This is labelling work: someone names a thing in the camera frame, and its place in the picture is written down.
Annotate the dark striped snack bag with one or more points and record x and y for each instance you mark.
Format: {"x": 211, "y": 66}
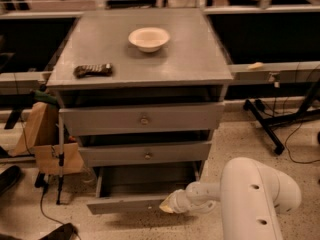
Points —
{"x": 93, "y": 70}

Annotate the grey drawer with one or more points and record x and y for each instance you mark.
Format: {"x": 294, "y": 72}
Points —
{"x": 151, "y": 153}
{"x": 142, "y": 118}
{"x": 135, "y": 188}

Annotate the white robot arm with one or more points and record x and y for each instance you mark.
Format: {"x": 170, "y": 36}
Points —
{"x": 251, "y": 195}

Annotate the grey middle drawer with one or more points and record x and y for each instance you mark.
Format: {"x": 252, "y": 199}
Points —
{"x": 151, "y": 153}

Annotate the grey bottom drawer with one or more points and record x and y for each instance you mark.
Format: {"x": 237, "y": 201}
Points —
{"x": 135, "y": 188}

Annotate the white bowl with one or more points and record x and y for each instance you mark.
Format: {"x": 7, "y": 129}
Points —
{"x": 149, "y": 39}

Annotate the grey rail right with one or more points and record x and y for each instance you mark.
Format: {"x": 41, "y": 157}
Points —
{"x": 286, "y": 72}

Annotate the grey rail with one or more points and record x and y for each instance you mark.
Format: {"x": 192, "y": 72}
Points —
{"x": 286, "y": 72}
{"x": 22, "y": 82}

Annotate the grey top drawer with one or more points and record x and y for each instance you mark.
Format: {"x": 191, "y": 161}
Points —
{"x": 142, "y": 118}

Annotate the brown paper bag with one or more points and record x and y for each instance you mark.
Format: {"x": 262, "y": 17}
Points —
{"x": 40, "y": 138}

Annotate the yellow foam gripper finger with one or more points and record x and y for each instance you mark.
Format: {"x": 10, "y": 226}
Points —
{"x": 166, "y": 206}

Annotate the yellow foam scrap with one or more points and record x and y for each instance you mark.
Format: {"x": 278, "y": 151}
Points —
{"x": 255, "y": 66}

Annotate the grey rail left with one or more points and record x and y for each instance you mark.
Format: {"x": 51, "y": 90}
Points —
{"x": 22, "y": 82}

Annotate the black metal stand base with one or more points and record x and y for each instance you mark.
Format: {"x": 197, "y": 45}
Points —
{"x": 303, "y": 114}

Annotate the grey wooden drawer cabinet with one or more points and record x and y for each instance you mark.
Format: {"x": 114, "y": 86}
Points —
{"x": 142, "y": 90}

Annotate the black shoe left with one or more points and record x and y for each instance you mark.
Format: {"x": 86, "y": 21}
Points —
{"x": 9, "y": 177}

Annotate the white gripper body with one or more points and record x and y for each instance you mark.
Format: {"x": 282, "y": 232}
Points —
{"x": 179, "y": 201}

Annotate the grey black tripod pole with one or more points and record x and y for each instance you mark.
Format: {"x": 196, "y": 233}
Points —
{"x": 61, "y": 158}

